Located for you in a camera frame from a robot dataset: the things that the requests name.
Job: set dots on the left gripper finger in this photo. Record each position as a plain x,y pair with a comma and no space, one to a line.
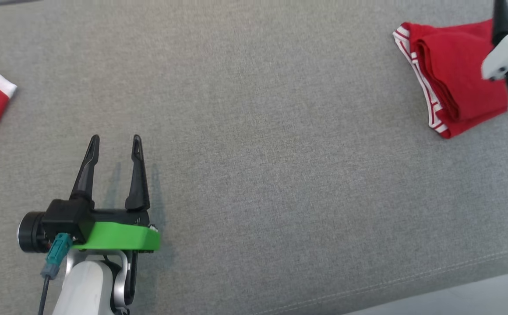
138,183
86,175

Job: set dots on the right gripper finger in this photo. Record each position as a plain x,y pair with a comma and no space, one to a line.
503,22

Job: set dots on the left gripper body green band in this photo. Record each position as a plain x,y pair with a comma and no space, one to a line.
118,236

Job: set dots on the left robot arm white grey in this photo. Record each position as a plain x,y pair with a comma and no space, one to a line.
83,284

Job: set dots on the grey fabric sofa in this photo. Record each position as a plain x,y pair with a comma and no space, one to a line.
258,166

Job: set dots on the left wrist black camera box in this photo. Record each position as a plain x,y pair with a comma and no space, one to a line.
63,218

